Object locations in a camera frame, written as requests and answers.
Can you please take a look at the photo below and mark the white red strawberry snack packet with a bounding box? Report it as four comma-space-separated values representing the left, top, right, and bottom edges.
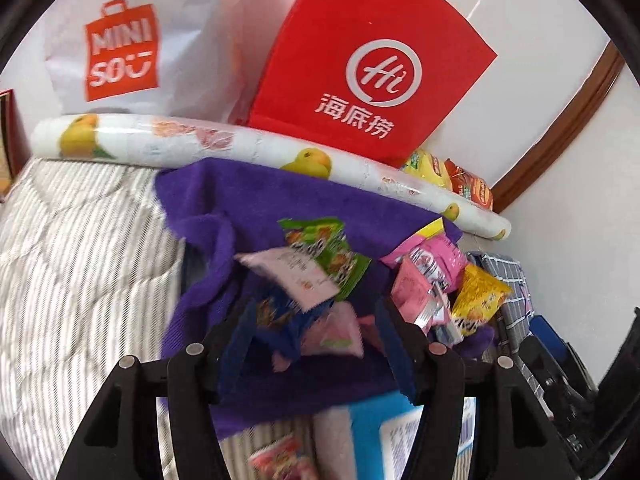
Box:
247, 435, 321, 480

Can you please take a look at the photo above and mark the striped grey quilt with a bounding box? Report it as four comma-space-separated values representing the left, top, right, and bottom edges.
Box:
0, 157, 321, 480

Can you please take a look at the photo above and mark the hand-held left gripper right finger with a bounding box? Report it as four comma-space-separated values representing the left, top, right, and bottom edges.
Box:
375, 299, 583, 480

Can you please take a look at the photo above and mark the white plastic shopping bag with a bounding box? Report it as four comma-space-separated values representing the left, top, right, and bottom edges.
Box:
42, 0, 311, 123

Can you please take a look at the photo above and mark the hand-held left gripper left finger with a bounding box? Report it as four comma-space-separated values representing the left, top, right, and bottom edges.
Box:
55, 297, 258, 480

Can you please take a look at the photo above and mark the purple towel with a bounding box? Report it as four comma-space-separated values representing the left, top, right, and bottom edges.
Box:
154, 157, 496, 441

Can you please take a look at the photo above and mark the bright pink snack packet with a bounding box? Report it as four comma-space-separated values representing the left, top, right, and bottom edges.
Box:
380, 217, 468, 291

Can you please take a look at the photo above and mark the green triangular snack packet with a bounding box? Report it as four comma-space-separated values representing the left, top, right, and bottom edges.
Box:
277, 217, 372, 298

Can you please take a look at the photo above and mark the fruit-print rolled mat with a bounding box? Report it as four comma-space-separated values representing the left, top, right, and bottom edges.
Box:
31, 114, 512, 241

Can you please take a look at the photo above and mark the wooden headboard frame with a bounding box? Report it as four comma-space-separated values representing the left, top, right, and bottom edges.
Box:
482, 40, 626, 213

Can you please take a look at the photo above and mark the pink silver-edged snack packet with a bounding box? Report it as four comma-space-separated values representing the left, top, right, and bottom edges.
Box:
390, 260, 451, 336

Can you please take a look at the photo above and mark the blue cardboard box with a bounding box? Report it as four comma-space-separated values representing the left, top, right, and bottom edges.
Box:
312, 392, 476, 480

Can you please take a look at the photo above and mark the grey checked folded cloth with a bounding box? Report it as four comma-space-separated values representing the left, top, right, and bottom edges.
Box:
467, 252, 551, 411

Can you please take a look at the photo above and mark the yellow chip bag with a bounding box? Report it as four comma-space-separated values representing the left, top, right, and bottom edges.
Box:
397, 149, 451, 191

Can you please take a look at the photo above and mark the blue snack packet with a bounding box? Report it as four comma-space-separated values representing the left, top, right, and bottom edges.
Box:
252, 292, 331, 362

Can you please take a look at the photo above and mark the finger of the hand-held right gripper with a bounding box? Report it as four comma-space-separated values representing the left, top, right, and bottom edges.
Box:
517, 314, 593, 411

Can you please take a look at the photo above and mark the orange chip bag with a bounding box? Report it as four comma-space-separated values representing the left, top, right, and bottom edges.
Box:
442, 159, 495, 212

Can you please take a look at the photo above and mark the pale pink snack packet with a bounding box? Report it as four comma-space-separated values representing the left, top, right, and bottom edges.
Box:
234, 247, 341, 311

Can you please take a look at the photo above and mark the red paper bag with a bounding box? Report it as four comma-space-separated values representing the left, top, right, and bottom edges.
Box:
247, 0, 498, 168

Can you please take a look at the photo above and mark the yellow snack packet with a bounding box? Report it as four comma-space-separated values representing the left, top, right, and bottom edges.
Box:
450, 264, 513, 337

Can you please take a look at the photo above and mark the pink green-print snack packet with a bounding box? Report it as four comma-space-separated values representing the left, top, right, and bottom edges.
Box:
300, 305, 366, 359

